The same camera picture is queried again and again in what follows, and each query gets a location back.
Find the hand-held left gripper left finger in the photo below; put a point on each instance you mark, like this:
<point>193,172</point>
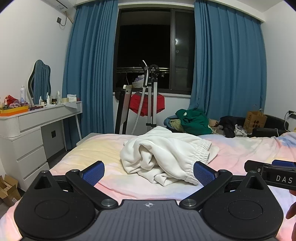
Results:
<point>93,173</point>

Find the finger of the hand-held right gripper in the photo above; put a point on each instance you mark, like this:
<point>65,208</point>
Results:
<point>255,165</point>

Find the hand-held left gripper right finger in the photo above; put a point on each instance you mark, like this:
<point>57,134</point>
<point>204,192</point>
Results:
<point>204,173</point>

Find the white sweatpants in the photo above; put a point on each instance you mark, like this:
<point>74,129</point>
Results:
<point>166,148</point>

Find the dark clothes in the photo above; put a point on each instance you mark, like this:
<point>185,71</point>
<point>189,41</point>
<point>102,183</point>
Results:
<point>231,125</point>

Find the person's right hand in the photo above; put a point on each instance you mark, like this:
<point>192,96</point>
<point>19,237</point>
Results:
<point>291,211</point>

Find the pastel tie-dye blanket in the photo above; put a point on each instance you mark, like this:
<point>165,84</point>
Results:
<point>104,148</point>

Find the white patterned cloth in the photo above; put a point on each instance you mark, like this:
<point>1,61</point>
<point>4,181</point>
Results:
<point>240,131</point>

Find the brown paper bag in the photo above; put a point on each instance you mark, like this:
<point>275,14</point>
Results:
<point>254,121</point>

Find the black sofa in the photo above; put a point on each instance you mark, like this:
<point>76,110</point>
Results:
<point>275,122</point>

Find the tan plush toy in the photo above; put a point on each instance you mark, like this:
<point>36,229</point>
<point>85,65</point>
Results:
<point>214,122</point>

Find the green garment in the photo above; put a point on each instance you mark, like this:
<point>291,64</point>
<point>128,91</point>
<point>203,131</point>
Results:
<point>194,120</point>

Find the white dressing table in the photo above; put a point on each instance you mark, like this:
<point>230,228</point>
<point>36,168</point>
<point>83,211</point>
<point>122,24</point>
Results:
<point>30,139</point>

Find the white tissue box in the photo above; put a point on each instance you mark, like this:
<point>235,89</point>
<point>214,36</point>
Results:
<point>72,98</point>

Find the red cloth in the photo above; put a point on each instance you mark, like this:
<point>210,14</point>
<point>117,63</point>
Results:
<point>159,104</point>

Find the white bottle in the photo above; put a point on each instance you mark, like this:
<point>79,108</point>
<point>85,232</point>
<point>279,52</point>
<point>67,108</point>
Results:
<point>58,97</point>

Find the cardboard boxes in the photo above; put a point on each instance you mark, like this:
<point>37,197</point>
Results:
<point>9,192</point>

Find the garment steamer stand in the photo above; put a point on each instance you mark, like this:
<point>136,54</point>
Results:
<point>152,97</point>

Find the orange tray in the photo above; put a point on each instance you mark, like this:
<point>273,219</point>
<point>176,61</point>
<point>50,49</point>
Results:
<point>13,111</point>

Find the blue curtain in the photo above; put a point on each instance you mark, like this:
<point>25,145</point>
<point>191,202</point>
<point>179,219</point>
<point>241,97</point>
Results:
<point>92,69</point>
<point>226,58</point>

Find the white spray can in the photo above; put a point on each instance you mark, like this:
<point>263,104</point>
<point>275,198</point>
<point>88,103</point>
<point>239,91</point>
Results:
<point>23,93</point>

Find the wavy blue framed mirror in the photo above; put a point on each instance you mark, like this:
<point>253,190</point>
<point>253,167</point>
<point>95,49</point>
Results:
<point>41,78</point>

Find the dark framed window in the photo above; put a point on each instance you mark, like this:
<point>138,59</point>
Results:
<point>143,46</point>

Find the white air conditioner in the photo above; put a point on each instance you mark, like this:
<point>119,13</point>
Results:
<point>57,4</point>

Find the grey wall socket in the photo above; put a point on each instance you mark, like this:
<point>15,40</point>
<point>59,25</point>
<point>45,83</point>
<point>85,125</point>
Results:
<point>61,20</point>

